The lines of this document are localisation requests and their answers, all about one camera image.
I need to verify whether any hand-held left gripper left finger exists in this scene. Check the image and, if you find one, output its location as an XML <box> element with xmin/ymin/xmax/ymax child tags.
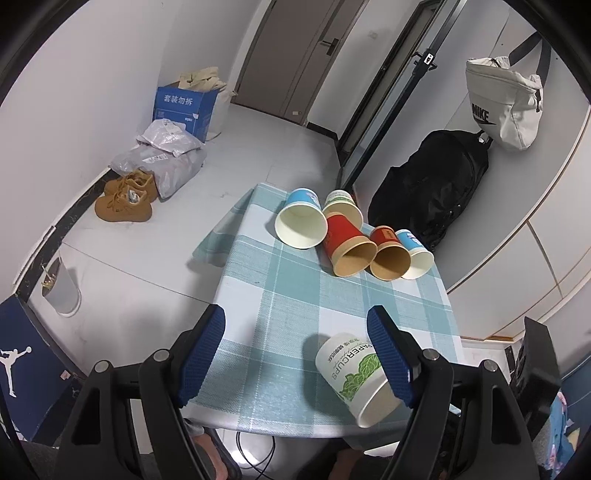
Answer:
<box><xmin>55</xmin><ymin>305</ymin><xmax>227</xmax><ymax>480</ymax></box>

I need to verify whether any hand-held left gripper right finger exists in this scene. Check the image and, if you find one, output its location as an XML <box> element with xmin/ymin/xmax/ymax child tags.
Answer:
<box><xmin>367</xmin><ymin>305</ymin><xmax>541</xmax><ymax>480</ymax></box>

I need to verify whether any white cup with green leaves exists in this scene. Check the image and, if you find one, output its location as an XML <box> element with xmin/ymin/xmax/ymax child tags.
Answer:
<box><xmin>316</xmin><ymin>332</ymin><xmax>403</xmax><ymax>428</ymax></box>

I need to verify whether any small red paper cup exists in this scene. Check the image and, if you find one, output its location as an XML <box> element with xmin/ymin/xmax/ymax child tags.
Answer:
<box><xmin>370</xmin><ymin>226</ymin><xmax>412</xmax><ymax>282</ymax></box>

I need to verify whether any small blue paper cup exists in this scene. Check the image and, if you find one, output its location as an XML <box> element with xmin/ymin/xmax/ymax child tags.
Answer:
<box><xmin>396</xmin><ymin>229</ymin><xmax>434</xmax><ymax>280</ymax></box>

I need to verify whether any large red paper cup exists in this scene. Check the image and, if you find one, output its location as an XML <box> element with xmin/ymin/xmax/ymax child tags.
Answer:
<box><xmin>322</xmin><ymin>212</ymin><xmax>379</xmax><ymax>278</ymax></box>

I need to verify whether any large blue paper cup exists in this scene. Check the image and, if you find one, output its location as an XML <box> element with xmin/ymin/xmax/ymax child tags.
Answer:
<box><xmin>274</xmin><ymin>188</ymin><xmax>329</xmax><ymax>250</ymax></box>

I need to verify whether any white and green paper cup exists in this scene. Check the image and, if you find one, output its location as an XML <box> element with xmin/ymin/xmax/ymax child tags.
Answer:
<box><xmin>322</xmin><ymin>189</ymin><xmax>363</xmax><ymax>228</ymax></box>

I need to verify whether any person's floral clothing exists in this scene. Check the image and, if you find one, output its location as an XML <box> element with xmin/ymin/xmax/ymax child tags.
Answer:
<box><xmin>549</xmin><ymin>391</ymin><xmax>591</xmax><ymax>463</ymax></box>

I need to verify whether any person's foot in sandal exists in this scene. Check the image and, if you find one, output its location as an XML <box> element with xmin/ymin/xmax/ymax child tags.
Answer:
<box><xmin>184</xmin><ymin>417</ymin><xmax>242</xmax><ymax>480</ymax></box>

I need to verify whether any teal checked tablecloth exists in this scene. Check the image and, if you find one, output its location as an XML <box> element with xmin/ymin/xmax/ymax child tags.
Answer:
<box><xmin>191</xmin><ymin>182</ymin><xmax>465</xmax><ymax>440</ymax></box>

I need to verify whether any white waste bin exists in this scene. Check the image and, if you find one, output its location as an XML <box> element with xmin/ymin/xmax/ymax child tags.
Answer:
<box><xmin>41</xmin><ymin>257</ymin><xmax>82</xmax><ymax>317</ymax></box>

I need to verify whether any black backpack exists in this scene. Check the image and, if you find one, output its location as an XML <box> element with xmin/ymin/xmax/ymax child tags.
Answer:
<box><xmin>367</xmin><ymin>130</ymin><xmax>491</xmax><ymax>253</ymax></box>

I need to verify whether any brown suede shoe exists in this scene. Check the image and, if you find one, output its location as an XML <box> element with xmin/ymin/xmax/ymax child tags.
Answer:
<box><xmin>94</xmin><ymin>186</ymin><xmax>153</xmax><ymax>223</ymax></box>
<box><xmin>103</xmin><ymin>169</ymin><xmax>160</xmax><ymax>204</ymax></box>

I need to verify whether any blue box with white figure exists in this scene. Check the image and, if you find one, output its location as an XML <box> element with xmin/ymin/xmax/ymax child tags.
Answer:
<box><xmin>0</xmin><ymin>295</ymin><xmax>89</xmax><ymax>445</ymax></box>

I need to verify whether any grey plastic parcel bag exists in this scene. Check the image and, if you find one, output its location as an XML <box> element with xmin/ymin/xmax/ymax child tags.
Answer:
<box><xmin>109</xmin><ymin>142</ymin><xmax>208</xmax><ymax>200</ymax></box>

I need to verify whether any white plastic parcel bag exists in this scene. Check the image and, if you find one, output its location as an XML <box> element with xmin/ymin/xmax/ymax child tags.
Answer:
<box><xmin>137</xmin><ymin>118</ymin><xmax>204</xmax><ymax>158</ymax></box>

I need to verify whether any blue cardboard box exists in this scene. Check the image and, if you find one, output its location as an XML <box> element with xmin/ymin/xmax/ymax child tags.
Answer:
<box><xmin>153</xmin><ymin>82</ymin><xmax>221</xmax><ymax>143</ymax></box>

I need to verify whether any black framed glass door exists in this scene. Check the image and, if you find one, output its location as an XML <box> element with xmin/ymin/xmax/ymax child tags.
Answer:
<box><xmin>336</xmin><ymin>0</ymin><xmax>463</xmax><ymax>186</ymax></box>

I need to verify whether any white waist bag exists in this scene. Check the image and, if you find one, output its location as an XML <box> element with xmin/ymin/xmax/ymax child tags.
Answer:
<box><xmin>465</xmin><ymin>56</ymin><xmax>545</xmax><ymax>151</ymax></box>

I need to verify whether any beige cloth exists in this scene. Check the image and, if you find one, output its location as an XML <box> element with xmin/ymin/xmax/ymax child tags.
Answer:
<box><xmin>177</xmin><ymin>66</ymin><xmax>230</xmax><ymax>96</ymax></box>

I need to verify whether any grey-brown door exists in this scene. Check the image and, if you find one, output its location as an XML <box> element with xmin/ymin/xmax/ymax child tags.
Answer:
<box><xmin>233</xmin><ymin>0</ymin><xmax>370</xmax><ymax>126</ymax></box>

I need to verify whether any black cable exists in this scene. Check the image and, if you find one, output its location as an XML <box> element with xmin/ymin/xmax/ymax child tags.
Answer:
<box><xmin>235</xmin><ymin>431</ymin><xmax>278</xmax><ymax>480</ymax></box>

